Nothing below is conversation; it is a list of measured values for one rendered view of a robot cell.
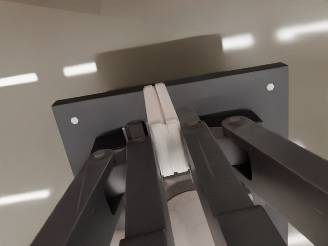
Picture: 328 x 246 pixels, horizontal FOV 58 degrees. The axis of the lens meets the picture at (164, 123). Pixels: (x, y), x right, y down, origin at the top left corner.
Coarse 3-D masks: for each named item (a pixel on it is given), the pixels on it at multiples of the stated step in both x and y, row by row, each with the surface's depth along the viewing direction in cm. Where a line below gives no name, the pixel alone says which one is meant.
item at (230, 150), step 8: (176, 112) 17; (184, 112) 17; (192, 112) 17; (184, 120) 16; (192, 120) 16; (216, 128) 14; (216, 136) 13; (224, 136) 13; (184, 144) 14; (224, 144) 13; (232, 144) 13; (224, 152) 13; (232, 152) 13; (240, 152) 13; (232, 160) 13; (240, 160) 13; (248, 160) 13
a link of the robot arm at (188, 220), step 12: (192, 192) 55; (168, 204) 56; (180, 204) 53; (192, 204) 52; (180, 216) 50; (192, 216) 49; (204, 216) 49; (180, 228) 47; (192, 228) 47; (204, 228) 46; (180, 240) 45; (192, 240) 45; (204, 240) 44
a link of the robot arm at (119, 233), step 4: (120, 228) 52; (124, 228) 51; (116, 232) 50; (120, 232) 49; (124, 232) 49; (116, 236) 48; (120, 236) 48; (112, 240) 47; (116, 240) 47; (112, 244) 47; (116, 244) 47
